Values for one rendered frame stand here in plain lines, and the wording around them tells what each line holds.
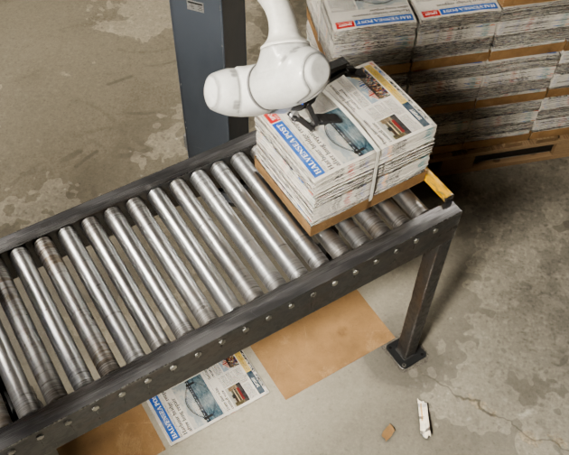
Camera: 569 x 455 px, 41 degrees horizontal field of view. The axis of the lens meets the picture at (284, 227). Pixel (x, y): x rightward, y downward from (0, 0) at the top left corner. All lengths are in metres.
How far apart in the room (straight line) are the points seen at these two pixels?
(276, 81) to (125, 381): 0.76
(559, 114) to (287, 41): 1.88
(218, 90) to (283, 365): 1.31
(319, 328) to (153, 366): 1.07
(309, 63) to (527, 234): 1.83
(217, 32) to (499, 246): 1.37
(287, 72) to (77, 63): 2.37
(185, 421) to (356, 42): 1.37
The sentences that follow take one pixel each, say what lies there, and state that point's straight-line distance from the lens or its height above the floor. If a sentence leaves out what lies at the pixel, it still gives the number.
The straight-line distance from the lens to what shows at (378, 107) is 1.99.
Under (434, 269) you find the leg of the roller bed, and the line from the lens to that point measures 2.27.
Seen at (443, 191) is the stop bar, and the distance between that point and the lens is 2.10.
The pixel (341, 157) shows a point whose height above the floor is 1.03.
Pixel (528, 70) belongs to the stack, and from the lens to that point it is 2.99.
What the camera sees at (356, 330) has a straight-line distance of 2.76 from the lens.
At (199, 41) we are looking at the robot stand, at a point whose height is 0.77.
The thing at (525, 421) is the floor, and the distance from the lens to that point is 2.73.
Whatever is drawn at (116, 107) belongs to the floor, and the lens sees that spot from 3.53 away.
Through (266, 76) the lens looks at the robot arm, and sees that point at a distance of 1.55.
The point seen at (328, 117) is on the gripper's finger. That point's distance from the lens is 1.91.
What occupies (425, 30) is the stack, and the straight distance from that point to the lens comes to 2.67.
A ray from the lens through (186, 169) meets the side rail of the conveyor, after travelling 2.14.
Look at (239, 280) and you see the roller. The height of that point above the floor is 0.80.
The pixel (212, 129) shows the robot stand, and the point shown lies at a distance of 2.85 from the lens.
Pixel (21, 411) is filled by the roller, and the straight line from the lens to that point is 1.82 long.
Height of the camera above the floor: 2.39
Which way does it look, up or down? 53 degrees down
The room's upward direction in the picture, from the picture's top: 2 degrees clockwise
